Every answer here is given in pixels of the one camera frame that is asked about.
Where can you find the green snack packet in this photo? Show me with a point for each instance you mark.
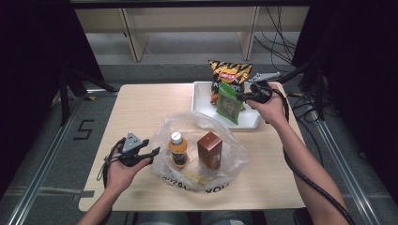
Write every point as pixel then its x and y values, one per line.
pixel 228 104

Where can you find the clear plastic bag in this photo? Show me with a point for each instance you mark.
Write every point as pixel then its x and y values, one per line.
pixel 234 156

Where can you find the black metal stand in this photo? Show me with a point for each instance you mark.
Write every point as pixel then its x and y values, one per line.
pixel 64 97
pixel 319 90

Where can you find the yellow tape piece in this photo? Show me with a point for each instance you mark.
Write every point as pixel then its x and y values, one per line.
pixel 297 94
pixel 91 98

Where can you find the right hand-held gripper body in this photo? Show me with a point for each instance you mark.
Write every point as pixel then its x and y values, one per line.
pixel 261 92

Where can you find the beige desk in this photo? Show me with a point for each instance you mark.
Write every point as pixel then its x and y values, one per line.
pixel 187 18

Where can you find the person's left hand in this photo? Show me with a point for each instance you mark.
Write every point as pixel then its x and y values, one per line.
pixel 122 178

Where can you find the person's right hand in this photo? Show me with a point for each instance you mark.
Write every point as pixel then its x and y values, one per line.
pixel 273 109

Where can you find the white plastic tray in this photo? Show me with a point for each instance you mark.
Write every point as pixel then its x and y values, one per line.
pixel 203 103

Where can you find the aluminium floor rail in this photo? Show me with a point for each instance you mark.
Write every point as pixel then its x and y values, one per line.
pixel 347 175
pixel 40 175

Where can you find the yellow black chips bag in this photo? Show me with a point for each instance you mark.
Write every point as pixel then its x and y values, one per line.
pixel 230 72

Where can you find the dark curtain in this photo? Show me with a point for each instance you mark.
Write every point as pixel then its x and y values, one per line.
pixel 359 78
pixel 31 78

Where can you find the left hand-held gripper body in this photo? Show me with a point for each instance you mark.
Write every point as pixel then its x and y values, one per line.
pixel 131 145

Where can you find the orange drink bottle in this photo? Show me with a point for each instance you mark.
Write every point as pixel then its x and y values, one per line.
pixel 178 153

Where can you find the small yellow packet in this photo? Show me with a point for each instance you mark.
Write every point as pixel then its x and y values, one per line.
pixel 195 178

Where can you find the brown carton box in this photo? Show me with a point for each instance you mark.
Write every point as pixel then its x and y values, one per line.
pixel 210 151

